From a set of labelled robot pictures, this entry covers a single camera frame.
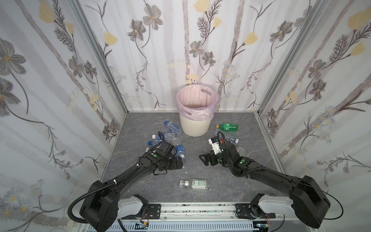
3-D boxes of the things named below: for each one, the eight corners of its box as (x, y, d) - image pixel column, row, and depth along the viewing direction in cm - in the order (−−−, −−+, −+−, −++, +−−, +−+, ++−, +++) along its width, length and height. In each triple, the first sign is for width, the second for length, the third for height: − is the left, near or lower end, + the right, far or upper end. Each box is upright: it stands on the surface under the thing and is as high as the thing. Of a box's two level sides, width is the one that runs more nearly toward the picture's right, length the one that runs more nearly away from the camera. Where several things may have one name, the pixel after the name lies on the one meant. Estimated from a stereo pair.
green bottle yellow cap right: (216, 133, 110) (217, 128, 105) (215, 127, 113) (216, 122, 109) (237, 133, 110) (239, 128, 105) (235, 127, 113) (237, 123, 109)
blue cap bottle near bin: (163, 126, 112) (162, 122, 108) (168, 122, 115) (167, 118, 111) (177, 137, 106) (177, 133, 102) (182, 132, 109) (182, 128, 105)
